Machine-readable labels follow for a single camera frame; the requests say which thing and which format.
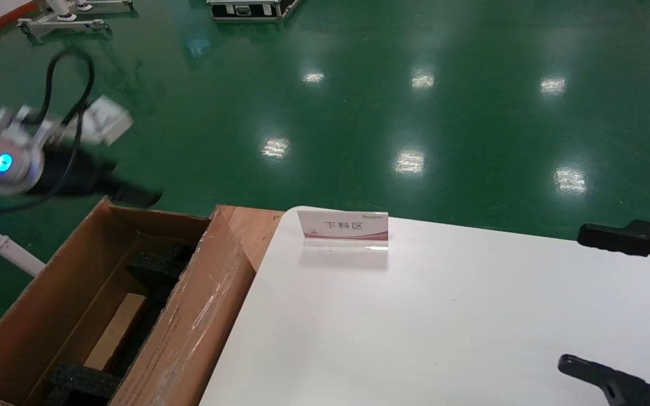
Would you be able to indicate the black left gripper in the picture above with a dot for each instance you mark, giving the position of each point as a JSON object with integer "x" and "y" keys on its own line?
{"x": 74, "y": 172}

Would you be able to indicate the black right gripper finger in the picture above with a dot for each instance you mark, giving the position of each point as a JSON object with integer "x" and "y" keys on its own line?
{"x": 624, "y": 386}
{"x": 646, "y": 239}

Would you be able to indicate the small cardboard box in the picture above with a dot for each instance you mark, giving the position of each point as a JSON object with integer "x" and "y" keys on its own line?
{"x": 116, "y": 330}

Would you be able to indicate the large open cardboard box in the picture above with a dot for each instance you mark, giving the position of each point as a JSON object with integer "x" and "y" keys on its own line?
{"x": 37, "y": 304}

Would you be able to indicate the black glossy panel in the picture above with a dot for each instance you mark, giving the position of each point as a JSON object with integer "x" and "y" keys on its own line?
{"x": 143, "y": 327}

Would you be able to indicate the grey robot support stand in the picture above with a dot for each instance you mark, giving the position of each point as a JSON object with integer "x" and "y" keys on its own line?
{"x": 60, "y": 25}

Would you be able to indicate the white sign card red stripe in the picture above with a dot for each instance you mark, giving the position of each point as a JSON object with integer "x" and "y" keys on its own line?
{"x": 342, "y": 225}

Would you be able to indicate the black aluminium flight case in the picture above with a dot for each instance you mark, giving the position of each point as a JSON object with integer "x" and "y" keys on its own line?
{"x": 246, "y": 10}

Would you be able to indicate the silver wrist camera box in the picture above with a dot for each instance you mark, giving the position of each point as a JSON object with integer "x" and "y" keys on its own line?
{"x": 108, "y": 119}

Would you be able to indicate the white pipe frame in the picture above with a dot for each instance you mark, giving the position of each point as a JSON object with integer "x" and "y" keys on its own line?
{"x": 3, "y": 243}

